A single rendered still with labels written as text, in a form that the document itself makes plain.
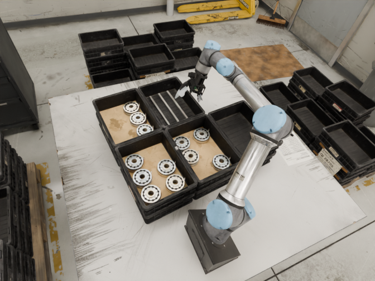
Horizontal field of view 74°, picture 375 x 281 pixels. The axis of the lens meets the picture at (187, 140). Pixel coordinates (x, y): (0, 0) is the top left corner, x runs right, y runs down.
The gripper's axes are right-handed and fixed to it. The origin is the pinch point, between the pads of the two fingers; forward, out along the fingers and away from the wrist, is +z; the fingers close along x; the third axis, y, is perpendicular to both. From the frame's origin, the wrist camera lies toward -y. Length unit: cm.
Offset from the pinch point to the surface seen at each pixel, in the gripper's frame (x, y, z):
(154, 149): -11.7, 10.0, 31.2
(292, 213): 62, 60, 27
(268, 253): 40, 76, 38
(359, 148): 161, 15, 8
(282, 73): 200, -147, 20
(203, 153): 15.0, 18.3, 23.2
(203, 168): 12.8, 28.3, 25.6
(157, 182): -13.5, 31.4, 35.3
